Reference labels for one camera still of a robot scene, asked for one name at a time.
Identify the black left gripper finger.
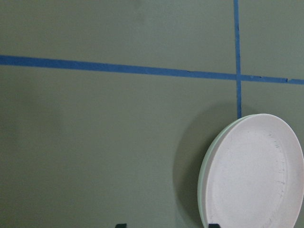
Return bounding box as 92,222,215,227
208,223,220,228

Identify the pink plate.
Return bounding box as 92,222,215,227
204,114,304,228

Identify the cream white plate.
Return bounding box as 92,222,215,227
197,114,254,228

